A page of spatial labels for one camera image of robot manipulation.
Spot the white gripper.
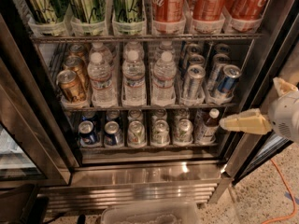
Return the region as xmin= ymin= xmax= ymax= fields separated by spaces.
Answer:
xmin=220 ymin=77 xmax=299 ymax=143

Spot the red bull can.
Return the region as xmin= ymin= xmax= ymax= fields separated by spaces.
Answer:
xmin=206 ymin=54 xmax=231 ymax=91
xmin=204 ymin=41 xmax=231 ymax=65
xmin=179 ymin=42 xmax=202 ymax=67
xmin=181 ymin=54 xmax=206 ymax=77
xmin=214 ymin=64 xmax=241 ymax=99
xmin=182 ymin=64 xmax=206 ymax=100

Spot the right green soda can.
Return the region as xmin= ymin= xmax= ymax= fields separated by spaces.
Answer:
xmin=174 ymin=119 xmax=193 ymax=144

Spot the right Coca-Cola can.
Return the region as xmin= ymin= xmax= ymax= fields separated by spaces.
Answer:
xmin=231 ymin=0 xmax=267 ymax=21

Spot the coca-cola can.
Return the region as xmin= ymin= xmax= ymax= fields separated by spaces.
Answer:
xmin=231 ymin=0 xmax=267 ymax=21
xmin=192 ymin=0 xmax=225 ymax=21
xmin=151 ymin=0 xmax=184 ymax=22

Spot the middle green soda can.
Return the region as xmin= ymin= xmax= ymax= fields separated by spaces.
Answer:
xmin=151 ymin=119 xmax=170 ymax=147

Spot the middle Coca-Cola can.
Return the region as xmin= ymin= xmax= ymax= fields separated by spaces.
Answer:
xmin=192 ymin=0 xmax=225 ymax=21

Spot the left Coca-Cola can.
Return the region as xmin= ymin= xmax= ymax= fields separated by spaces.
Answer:
xmin=151 ymin=0 xmax=184 ymax=22

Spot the stainless steel fridge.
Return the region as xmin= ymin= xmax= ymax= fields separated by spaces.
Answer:
xmin=0 ymin=0 xmax=299 ymax=213

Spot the blue pepsi can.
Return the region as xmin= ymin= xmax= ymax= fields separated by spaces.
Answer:
xmin=78 ymin=120 xmax=98 ymax=145
xmin=104 ymin=121 xmax=123 ymax=147

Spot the right green LaCroix can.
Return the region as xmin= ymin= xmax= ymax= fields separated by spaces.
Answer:
xmin=113 ymin=0 xmax=143 ymax=23

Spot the green lacroix can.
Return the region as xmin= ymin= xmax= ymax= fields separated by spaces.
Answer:
xmin=69 ymin=0 xmax=106 ymax=23
xmin=113 ymin=0 xmax=143 ymax=23
xmin=25 ymin=0 xmax=68 ymax=24

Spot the left blue Pepsi can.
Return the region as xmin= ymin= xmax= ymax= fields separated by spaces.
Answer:
xmin=78 ymin=120 xmax=98 ymax=145

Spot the gold can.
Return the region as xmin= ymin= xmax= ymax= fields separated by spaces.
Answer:
xmin=56 ymin=69 xmax=86 ymax=103
xmin=68 ymin=44 xmax=88 ymax=63
xmin=64 ymin=56 xmax=89 ymax=91

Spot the rear gold can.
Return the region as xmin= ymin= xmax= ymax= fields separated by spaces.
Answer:
xmin=68 ymin=44 xmax=88 ymax=63

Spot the front gold can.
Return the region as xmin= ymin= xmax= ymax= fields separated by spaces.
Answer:
xmin=56 ymin=69 xmax=86 ymax=103

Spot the middle green LaCroix can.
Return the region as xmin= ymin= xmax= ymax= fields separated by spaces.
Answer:
xmin=69 ymin=0 xmax=106 ymax=23

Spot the left green LaCroix can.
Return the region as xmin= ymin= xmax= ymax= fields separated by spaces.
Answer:
xmin=25 ymin=0 xmax=68 ymax=24

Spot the brown juice bottle white cap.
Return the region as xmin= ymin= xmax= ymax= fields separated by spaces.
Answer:
xmin=194 ymin=108 xmax=220 ymax=145

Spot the front right water bottle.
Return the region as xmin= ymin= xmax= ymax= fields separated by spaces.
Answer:
xmin=152 ymin=51 xmax=177 ymax=106

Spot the water bottle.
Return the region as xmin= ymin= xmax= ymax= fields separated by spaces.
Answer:
xmin=87 ymin=52 xmax=116 ymax=107
xmin=89 ymin=42 xmax=113 ymax=66
xmin=152 ymin=51 xmax=177 ymax=106
xmin=154 ymin=41 xmax=176 ymax=62
xmin=122 ymin=41 xmax=145 ymax=60
xmin=122 ymin=50 xmax=147 ymax=106

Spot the rear right water bottle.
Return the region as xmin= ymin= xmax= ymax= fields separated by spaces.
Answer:
xmin=154 ymin=41 xmax=176 ymax=62

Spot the front middle water bottle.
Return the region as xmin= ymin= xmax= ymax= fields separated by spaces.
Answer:
xmin=122 ymin=50 xmax=147 ymax=106

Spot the clear plastic bin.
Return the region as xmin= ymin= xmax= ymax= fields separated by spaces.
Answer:
xmin=101 ymin=201 xmax=200 ymax=224

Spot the rear middle water bottle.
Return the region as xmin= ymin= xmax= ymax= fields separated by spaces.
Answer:
xmin=122 ymin=41 xmax=145 ymax=60

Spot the front left water bottle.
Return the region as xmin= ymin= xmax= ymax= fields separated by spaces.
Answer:
xmin=87 ymin=52 xmax=116 ymax=107

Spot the rear left water bottle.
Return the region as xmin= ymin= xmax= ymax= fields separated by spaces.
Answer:
xmin=89 ymin=42 xmax=113 ymax=66

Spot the orange cable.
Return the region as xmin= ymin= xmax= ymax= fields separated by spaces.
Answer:
xmin=261 ymin=158 xmax=297 ymax=224

